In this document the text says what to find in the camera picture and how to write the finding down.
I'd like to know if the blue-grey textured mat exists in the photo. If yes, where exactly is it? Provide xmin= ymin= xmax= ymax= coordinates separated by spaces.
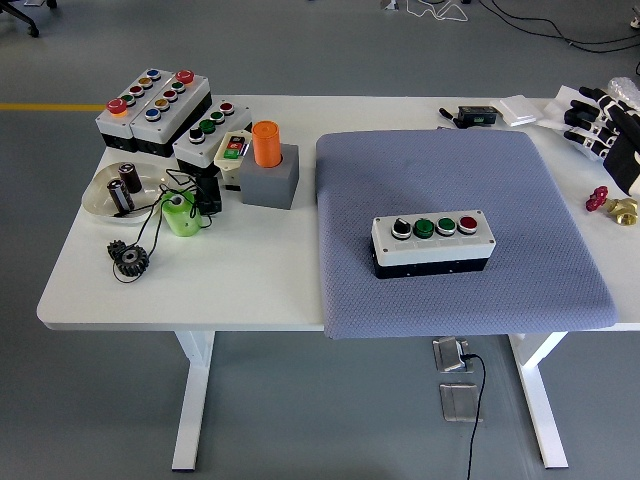
xmin=314 ymin=128 xmax=618 ymax=341

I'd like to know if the black chair base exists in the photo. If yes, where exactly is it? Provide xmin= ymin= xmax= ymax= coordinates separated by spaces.
xmin=0 ymin=0 xmax=59 ymax=39

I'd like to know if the cream red-green switch unit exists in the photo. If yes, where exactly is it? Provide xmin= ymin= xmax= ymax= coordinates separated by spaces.
xmin=213 ymin=129 xmax=251 ymax=191

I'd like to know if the five-button box with mushroom button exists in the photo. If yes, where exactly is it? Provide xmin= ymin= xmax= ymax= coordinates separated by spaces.
xmin=94 ymin=68 xmax=167 ymax=154
xmin=129 ymin=69 xmax=214 ymax=159

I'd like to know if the white paper sheet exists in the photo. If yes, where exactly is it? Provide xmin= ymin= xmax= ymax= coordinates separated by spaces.
xmin=542 ymin=84 xmax=609 ymax=162

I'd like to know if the open metal floor socket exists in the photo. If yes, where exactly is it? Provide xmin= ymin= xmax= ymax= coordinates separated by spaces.
xmin=432 ymin=337 xmax=471 ymax=374

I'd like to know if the brass valve with red handle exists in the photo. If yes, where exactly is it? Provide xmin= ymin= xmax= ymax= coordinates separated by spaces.
xmin=585 ymin=185 xmax=640 ymax=226

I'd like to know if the black floor cable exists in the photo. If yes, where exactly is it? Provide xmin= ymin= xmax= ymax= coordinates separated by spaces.
xmin=478 ymin=0 xmax=640 ymax=54

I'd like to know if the small black box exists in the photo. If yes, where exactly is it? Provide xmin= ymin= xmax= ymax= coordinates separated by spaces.
xmin=193 ymin=174 xmax=224 ymax=217

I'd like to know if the clear bubble wrap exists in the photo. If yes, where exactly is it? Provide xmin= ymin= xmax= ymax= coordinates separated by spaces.
xmin=607 ymin=76 xmax=640 ymax=109

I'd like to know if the thin black wire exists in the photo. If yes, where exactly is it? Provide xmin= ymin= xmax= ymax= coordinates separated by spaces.
xmin=112 ymin=168 xmax=216 ymax=285

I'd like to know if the closed metal floor plate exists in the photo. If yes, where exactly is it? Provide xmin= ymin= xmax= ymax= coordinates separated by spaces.
xmin=438 ymin=382 xmax=484 ymax=424

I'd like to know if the black power cable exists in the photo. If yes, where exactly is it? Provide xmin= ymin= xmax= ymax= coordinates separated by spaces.
xmin=459 ymin=353 xmax=487 ymax=480

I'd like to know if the green plastic spool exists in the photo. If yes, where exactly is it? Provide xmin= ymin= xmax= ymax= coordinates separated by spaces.
xmin=159 ymin=191 xmax=204 ymax=239

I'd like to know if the white flat panel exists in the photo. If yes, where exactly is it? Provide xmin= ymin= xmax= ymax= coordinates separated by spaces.
xmin=489 ymin=94 xmax=545 ymax=127

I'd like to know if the orange cylinder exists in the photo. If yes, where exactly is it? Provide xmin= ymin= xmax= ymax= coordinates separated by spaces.
xmin=251 ymin=119 xmax=284 ymax=169

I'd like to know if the grey block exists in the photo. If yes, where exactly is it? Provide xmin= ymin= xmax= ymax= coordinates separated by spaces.
xmin=238 ymin=143 xmax=301 ymax=211

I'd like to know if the round silver dish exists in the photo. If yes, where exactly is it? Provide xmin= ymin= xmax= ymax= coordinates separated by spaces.
xmin=81 ymin=160 xmax=174 ymax=226

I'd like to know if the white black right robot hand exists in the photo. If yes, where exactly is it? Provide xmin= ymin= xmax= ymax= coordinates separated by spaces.
xmin=563 ymin=86 xmax=640 ymax=197

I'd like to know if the white floor cable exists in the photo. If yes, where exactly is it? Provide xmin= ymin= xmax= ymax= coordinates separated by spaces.
xmin=404 ymin=0 xmax=470 ymax=24

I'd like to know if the large black gear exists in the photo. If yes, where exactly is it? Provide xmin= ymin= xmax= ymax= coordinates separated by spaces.
xmin=113 ymin=244 xmax=150 ymax=277

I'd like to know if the four-button control box with selector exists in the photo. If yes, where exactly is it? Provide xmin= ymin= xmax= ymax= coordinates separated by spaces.
xmin=172 ymin=98 xmax=254 ymax=177
xmin=370 ymin=209 xmax=497 ymax=280

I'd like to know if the white table leg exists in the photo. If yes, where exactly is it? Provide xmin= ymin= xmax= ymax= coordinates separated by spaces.
xmin=508 ymin=332 xmax=570 ymax=470
xmin=171 ymin=330 xmax=216 ymax=472

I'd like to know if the brown capacitor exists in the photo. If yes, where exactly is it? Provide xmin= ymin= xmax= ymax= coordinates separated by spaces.
xmin=106 ymin=178 xmax=135 ymax=214
xmin=117 ymin=163 xmax=144 ymax=195

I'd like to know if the black electronic module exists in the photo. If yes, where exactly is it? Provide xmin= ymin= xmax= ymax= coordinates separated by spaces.
xmin=457 ymin=103 xmax=499 ymax=125

